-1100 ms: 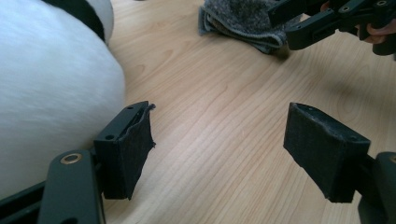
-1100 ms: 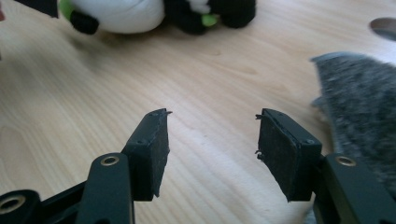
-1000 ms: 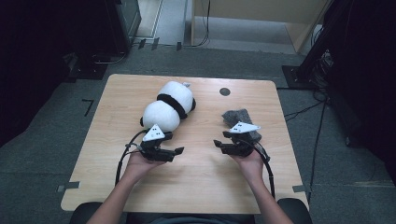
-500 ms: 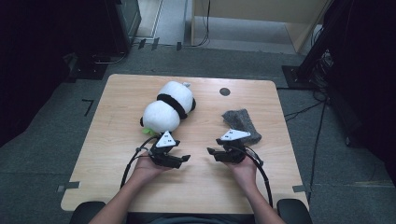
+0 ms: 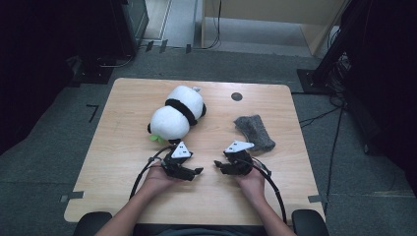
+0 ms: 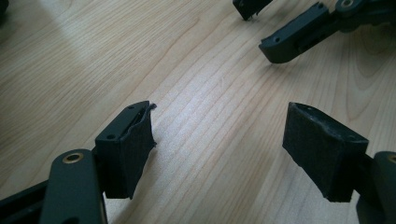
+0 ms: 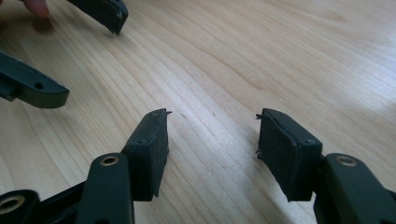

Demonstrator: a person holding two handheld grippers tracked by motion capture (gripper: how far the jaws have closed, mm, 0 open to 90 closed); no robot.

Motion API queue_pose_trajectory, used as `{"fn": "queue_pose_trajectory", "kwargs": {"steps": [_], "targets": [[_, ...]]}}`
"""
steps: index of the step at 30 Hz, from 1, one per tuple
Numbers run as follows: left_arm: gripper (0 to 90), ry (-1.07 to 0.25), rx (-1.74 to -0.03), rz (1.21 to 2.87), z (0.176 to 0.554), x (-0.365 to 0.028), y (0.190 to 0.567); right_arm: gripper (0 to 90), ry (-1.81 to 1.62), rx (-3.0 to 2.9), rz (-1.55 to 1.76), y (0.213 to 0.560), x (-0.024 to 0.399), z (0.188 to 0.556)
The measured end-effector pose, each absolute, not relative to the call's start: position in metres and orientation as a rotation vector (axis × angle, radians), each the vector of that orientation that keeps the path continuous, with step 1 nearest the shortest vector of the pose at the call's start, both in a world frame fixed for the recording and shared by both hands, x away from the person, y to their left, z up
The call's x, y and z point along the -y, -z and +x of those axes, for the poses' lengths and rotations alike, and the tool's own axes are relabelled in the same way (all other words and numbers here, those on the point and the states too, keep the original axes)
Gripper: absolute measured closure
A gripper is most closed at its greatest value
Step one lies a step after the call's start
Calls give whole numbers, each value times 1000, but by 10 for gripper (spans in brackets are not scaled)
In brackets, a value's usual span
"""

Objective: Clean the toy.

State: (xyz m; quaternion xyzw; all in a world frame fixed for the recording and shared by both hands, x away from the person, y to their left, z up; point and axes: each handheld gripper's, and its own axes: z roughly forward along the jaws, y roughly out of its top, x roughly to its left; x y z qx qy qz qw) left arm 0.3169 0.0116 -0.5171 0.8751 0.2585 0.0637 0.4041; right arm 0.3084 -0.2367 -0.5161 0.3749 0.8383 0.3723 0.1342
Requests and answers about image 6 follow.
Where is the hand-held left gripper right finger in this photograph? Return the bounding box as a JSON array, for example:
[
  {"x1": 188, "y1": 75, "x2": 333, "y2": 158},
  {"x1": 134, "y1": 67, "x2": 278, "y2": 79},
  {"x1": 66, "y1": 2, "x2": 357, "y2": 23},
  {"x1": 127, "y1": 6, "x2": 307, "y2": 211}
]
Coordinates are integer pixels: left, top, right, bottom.
[{"x1": 282, "y1": 102, "x2": 370, "y2": 203}]

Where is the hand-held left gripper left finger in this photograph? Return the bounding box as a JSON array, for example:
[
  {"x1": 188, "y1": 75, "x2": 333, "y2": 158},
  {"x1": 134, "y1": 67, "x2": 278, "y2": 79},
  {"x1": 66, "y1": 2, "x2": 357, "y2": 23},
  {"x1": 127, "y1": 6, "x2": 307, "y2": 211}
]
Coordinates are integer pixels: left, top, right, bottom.
[{"x1": 94, "y1": 100, "x2": 158, "y2": 200}]

